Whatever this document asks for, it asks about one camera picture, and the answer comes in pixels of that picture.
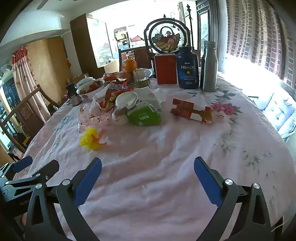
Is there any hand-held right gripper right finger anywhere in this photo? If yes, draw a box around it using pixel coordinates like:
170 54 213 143
193 157 271 241

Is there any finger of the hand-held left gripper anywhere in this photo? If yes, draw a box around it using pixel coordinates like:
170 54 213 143
0 159 60 204
0 155 33 179

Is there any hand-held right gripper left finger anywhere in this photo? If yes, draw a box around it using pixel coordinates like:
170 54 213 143
25 158 102 241

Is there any green tissue pack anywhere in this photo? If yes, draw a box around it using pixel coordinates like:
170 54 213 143
126 101 163 126

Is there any round white plastic lid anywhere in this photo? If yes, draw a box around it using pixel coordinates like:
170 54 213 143
115 91 140 110

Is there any yellow plastic flower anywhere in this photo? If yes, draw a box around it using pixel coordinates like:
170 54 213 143
79 127 109 151

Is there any clear plastic bag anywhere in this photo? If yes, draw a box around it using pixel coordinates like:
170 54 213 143
77 90 130 133

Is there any floral white tablecloth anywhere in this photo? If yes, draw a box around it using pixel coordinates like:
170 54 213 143
14 67 296 241

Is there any flattened red carton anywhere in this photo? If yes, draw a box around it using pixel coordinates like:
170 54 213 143
170 98 213 124

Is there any small dark jar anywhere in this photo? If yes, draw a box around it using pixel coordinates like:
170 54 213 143
65 82 83 107

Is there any floral curtain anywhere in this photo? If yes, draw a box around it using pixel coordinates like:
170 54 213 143
11 45 51 121

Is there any plate of food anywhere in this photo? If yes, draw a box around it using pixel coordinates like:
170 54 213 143
76 77 105 95

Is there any red snack bag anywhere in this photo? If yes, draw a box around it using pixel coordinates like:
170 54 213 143
105 78 135 109

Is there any light blue sofa cushion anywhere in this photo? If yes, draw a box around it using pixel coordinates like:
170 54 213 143
254 80 296 142

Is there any white paper napkin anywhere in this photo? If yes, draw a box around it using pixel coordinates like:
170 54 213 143
136 87 171 109

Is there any steel water bottle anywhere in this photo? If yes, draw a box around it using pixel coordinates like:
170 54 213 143
200 41 218 93

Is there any glass jar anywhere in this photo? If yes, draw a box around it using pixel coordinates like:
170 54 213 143
133 69 151 88

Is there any blue supplement bottle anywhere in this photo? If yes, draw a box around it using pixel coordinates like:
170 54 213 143
175 46 201 90

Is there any red box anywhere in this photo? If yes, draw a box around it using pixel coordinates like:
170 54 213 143
154 53 177 85

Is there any orange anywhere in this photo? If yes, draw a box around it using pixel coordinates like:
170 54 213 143
122 59 137 72

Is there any wooden glass-door cabinet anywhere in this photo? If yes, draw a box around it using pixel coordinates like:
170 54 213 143
70 13 114 77

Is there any dark wooden dining chair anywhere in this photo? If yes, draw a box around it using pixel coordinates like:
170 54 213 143
118 46 158 70

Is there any round decorative basket ornament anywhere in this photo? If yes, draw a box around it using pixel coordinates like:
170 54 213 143
143 14 192 55

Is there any brick pattern curtain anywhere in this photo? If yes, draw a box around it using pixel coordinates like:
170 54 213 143
225 0 296 91

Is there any dark framed mirror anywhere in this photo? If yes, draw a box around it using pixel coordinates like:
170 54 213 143
195 0 220 58

